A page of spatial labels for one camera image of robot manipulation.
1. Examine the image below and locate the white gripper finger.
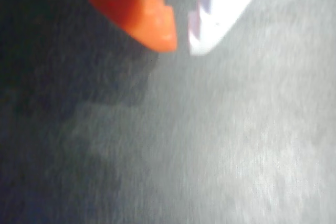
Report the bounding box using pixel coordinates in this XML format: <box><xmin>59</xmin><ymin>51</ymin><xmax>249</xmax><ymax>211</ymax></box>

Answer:
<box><xmin>188</xmin><ymin>0</ymin><xmax>274</xmax><ymax>57</ymax></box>

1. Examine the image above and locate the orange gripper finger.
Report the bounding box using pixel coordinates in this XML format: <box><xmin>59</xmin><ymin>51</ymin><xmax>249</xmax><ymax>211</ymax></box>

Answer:
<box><xmin>72</xmin><ymin>0</ymin><xmax>178</xmax><ymax>52</ymax></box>

